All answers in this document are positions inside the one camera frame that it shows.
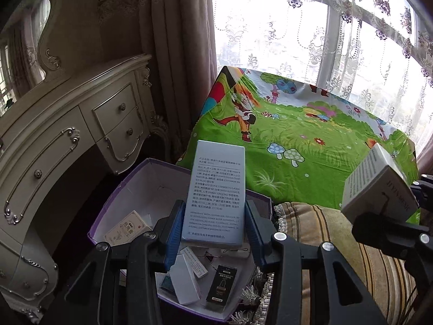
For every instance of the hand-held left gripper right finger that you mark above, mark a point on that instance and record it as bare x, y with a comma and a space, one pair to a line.
255, 237

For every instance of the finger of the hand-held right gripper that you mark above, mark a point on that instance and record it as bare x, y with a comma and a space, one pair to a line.
389, 233
423, 184

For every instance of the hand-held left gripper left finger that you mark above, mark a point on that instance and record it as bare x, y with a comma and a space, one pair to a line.
174, 240

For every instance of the teal and white box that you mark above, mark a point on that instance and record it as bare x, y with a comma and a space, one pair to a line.
167, 283

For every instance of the white green-text medicine box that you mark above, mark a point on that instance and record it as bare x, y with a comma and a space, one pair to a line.
184, 284

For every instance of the silvery white box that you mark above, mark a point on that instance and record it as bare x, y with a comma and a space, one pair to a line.
372, 182

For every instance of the large beige box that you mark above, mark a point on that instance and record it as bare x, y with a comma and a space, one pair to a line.
123, 231

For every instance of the tall white cosmetics box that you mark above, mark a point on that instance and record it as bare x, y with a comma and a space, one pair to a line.
216, 193

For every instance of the black box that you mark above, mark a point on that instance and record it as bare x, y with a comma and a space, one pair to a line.
221, 286

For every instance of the purple cardboard storage box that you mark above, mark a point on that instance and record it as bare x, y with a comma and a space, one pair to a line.
142, 189

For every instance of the brown drape curtain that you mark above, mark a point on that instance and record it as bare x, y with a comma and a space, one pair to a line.
162, 57
425, 155

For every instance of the striped plush cushion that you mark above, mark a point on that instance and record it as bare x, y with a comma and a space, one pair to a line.
355, 277

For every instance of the green cartoon printed blanket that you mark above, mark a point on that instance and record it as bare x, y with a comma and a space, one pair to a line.
304, 149

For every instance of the cream ornate dresser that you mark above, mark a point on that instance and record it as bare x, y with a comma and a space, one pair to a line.
67, 149

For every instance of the white lace sheer curtain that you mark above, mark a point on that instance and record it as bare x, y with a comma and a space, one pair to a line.
287, 47

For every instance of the ornate dresser mirror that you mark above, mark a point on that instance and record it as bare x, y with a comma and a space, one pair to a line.
23, 57

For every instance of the grey window frame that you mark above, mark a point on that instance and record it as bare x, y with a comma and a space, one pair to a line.
333, 47

